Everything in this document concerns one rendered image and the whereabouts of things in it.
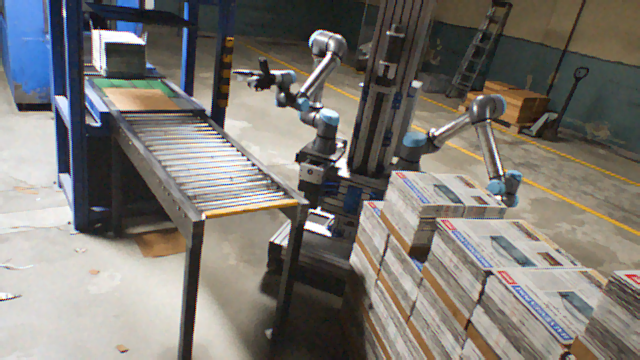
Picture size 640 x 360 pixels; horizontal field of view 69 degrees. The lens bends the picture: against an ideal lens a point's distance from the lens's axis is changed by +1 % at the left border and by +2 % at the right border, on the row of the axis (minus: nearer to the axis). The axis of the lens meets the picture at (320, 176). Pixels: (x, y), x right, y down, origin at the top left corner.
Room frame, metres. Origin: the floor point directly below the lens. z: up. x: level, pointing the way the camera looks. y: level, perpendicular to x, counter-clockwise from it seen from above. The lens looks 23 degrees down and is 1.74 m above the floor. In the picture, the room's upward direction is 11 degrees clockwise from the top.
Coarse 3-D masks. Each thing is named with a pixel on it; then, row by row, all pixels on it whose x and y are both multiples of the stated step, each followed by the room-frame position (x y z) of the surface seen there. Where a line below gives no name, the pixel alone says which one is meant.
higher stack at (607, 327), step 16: (624, 272) 0.86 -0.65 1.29; (608, 288) 0.85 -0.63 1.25; (624, 288) 0.82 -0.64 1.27; (608, 304) 0.84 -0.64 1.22; (624, 304) 0.81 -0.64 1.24; (592, 320) 0.85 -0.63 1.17; (608, 320) 0.82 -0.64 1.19; (624, 320) 0.80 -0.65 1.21; (592, 336) 0.83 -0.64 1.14; (608, 336) 0.81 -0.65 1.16; (624, 336) 0.78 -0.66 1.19; (608, 352) 0.79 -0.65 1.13; (624, 352) 0.77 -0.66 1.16
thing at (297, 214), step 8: (192, 112) 2.87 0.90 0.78; (200, 112) 2.85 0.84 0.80; (208, 120) 2.73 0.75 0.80; (216, 128) 2.61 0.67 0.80; (224, 136) 2.50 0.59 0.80; (232, 144) 2.40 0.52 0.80; (240, 144) 2.43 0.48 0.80; (248, 152) 2.33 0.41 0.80; (248, 160) 2.24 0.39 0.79; (256, 160) 2.24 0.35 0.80; (264, 168) 2.16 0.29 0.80; (272, 176) 2.08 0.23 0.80; (280, 184) 2.00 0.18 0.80; (288, 184) 2.02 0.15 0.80; (288, 192) 1.94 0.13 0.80; (296, 192) 1.95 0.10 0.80; (304, 200) 1.88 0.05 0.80; (280, 208) 1.96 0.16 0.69; (288, 208) 1.91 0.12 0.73; (296, 208) 1.87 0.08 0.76; (304, 208) 1.86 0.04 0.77; (288, 216) 1.90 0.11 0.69; (296, 216) 1.86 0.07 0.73; (304, 216) 1.86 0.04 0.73; (296, 224) 1.85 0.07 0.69; (304, 224) 1.87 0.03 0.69
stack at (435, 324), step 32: (352, 256) 1.93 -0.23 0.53; (384, 256) 1.68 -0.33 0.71; (416, 256) 1.54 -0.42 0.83; (416, 288) 1.43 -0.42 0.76; (352, 320) 1.80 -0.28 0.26; (384, 320) 1.54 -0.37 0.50; (416, 320) 1.37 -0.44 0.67; (448, 320) 1.23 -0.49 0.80; (352, 352) 1.72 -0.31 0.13; (416, 352) 1.31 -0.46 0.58; (448, 352) 1.18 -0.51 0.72
